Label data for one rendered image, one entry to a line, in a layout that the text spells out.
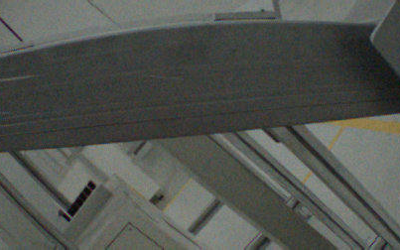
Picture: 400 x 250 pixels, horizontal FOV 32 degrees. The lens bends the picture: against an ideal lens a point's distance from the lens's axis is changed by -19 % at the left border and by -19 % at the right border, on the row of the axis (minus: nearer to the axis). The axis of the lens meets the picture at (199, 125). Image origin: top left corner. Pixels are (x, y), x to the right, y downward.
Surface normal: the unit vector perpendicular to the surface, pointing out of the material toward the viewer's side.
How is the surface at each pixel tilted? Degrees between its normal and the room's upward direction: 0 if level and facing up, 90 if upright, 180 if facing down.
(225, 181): 90
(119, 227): 90
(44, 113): 90
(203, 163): 90
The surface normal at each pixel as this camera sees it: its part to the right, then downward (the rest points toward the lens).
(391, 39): 0.14, 0.04
